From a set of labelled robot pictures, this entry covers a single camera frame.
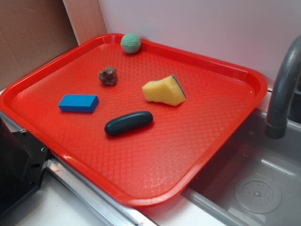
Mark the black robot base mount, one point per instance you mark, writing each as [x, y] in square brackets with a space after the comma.
[23, 159]

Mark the yellow sponge with scourer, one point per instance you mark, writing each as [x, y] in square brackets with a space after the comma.
[167, 91]

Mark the dark teal oblong capsule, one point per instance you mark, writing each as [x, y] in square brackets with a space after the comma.
[128, 122]

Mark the blue rectangular block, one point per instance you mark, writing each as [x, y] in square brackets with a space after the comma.
[79, 103]

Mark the brown cardboard panel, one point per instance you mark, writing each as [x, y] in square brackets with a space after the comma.
[34, 32]

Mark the green textured ball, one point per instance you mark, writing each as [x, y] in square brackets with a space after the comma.
[130, 43]

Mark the brown rough rock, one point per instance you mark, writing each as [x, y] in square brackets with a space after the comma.
[108, 76]

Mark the red plastic tray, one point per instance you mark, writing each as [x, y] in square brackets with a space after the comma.
[152, 164]

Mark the grey toy sink basin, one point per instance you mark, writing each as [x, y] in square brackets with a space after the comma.
[251, 181]

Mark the grey sink faucet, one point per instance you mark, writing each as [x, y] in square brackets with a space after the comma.
[285, 101]

